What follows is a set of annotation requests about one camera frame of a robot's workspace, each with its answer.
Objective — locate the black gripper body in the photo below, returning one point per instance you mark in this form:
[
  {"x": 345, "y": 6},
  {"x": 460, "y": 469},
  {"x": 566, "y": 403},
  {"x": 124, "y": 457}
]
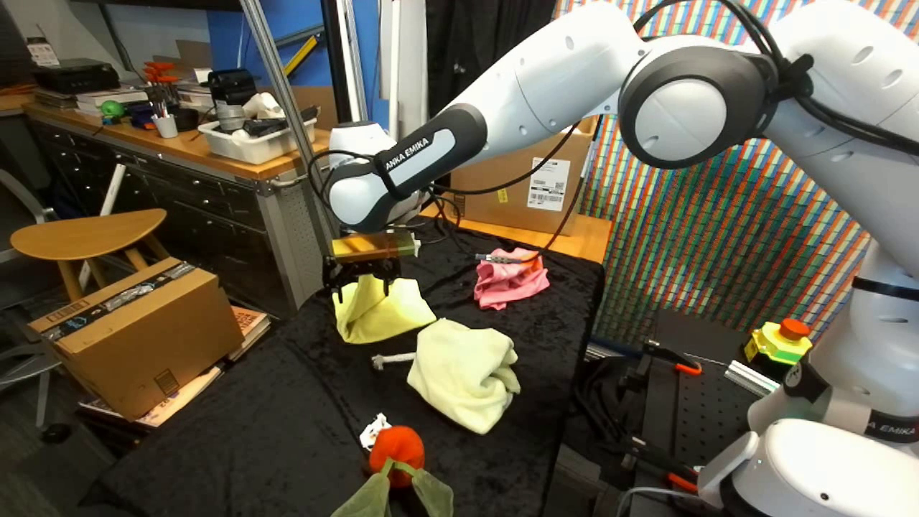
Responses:
[{"x": 369, "y": 271}]

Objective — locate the yellow cloth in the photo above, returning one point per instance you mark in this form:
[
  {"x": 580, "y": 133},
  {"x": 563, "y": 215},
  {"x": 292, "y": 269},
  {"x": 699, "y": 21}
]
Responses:
[{"x": 382, "y": 311}]

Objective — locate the pink cloth orange stripes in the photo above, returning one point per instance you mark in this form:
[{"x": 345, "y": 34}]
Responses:
[{"x": 507, "y": 276}]

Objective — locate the pale green cloth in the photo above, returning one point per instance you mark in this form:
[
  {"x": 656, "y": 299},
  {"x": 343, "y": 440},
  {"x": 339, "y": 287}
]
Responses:
[{"x": 464, "y": 376}]

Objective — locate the orange plush toy green leaves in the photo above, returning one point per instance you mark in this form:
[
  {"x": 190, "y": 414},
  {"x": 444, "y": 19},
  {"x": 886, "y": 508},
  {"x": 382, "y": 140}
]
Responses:
[{"x": 394, "y": 450}]

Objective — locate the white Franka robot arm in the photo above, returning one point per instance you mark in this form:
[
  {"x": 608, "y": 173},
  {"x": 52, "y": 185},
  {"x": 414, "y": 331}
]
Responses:
[{"x": 534, "y": 88}]

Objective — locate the orange small toy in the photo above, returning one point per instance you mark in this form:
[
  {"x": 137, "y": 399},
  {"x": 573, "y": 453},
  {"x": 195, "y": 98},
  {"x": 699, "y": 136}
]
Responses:
[{"x": 161, "y": 73}]

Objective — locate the cardboard box white label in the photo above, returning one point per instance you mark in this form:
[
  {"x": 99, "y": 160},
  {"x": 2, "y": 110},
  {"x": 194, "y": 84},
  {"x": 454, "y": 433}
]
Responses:
[{"x": 507, "y": 189}]

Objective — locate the wooden top workbench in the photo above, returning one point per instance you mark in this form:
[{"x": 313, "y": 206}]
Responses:
[{"x": 211, "y": 212}]

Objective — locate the white plastic bin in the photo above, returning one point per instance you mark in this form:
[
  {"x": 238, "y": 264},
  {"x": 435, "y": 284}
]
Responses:
[{"x": 254, "y": 146}]

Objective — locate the silver tripod leg pole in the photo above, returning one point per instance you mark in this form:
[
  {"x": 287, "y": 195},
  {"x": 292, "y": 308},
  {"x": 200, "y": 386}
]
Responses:
[{"x": 287, "y": 116}]

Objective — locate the black velvet tablecloth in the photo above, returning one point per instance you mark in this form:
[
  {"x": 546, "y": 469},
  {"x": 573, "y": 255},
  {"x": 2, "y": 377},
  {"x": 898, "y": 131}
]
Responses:
[{"x": 287, "y": 433}]

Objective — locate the black vertical pole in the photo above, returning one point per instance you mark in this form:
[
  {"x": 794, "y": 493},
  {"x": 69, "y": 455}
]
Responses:
[{"x": 345, "y": 60}]

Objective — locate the black round appliance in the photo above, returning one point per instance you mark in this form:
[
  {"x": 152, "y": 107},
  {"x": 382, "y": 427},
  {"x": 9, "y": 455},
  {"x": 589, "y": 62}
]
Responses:
[{"x": 230, "y": 91}]

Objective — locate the cardboard box black tape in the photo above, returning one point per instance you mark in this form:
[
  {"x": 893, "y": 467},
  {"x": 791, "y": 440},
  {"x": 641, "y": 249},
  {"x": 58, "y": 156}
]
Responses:
[{"x": 144, "y": 334}]

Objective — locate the white cup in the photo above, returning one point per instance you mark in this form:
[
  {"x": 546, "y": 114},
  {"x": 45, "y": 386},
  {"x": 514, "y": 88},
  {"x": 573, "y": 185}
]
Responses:
[{"x": 165, "y": 127}]

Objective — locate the black curtain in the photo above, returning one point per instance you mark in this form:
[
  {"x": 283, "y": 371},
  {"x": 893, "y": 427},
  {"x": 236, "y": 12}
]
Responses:
[{"x": 470, "y": 38}]

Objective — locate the blue panel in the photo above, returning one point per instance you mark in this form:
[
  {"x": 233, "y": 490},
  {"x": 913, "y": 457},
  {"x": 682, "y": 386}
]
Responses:
[{"x": 230, "y": 45}]

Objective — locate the wooden stool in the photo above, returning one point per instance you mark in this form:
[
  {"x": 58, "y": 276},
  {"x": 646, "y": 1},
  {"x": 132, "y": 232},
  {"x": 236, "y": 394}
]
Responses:
[{"x": 88, "y": 235}]

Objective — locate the green small object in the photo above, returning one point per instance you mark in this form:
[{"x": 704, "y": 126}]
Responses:
[{"x": 111, "y": 110}]

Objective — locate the black printer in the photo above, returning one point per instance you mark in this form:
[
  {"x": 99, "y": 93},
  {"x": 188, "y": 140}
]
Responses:
[{"x": 76, "y": 75}]

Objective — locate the silver aluminium bar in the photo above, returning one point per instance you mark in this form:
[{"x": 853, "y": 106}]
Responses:
[{"x": 751, "y": 377}]

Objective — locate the yellow red emergency stop button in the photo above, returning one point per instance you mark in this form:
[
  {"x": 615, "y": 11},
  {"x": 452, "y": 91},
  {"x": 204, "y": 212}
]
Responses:
[{"x": 777, "y": 343}]

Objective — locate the tan wrist camera box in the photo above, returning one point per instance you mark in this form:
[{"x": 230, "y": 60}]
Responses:
[{"x": 375, "y": 249}]

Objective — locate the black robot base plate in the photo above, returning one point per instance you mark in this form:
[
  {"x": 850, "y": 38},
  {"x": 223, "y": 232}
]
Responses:
[{"x": 692, "y": 413}]

